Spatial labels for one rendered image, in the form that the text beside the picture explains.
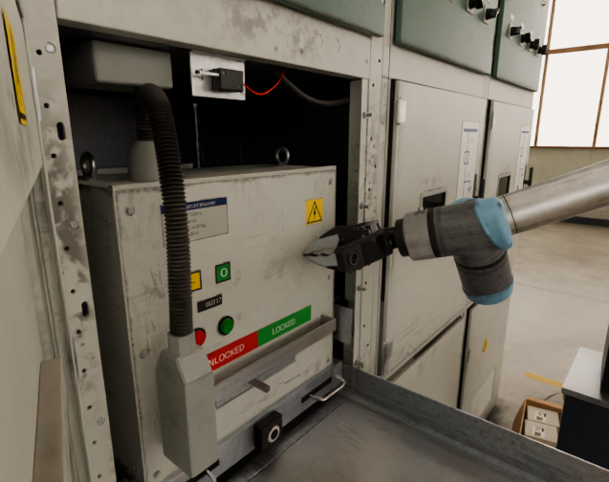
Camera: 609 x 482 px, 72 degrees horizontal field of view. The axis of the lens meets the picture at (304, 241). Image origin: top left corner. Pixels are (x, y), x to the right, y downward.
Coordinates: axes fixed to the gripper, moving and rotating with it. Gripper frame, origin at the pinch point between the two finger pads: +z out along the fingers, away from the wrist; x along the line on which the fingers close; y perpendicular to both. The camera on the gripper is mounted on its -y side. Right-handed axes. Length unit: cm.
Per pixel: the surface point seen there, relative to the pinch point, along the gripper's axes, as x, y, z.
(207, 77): 31.8, -21.6, -2.2
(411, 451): -42.4, -1.0, -12.8
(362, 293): -14.0, 15.7, -3.8
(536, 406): -119, 138, -33
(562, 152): -37, 779, -126
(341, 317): -18.3, 12.3, 1.3
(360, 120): 24.0, 13.4, -12.8
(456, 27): 44, 53, -32
